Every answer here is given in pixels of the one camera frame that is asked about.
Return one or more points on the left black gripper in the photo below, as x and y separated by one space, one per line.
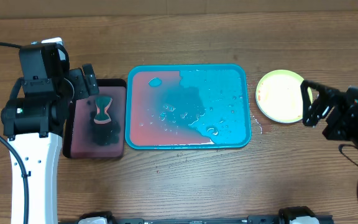
78 81

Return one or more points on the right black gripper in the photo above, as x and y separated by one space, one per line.
339 114

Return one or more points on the green and orange sponge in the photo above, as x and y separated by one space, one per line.
102 105

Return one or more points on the yellow-green plate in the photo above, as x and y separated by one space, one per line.
278 96

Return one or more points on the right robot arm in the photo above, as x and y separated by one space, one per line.
338 108

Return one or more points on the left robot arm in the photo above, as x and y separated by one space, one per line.
34 119

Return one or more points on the black plastic tray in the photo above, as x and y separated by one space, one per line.
83 138

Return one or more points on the teal plastic tray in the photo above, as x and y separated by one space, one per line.
202 106

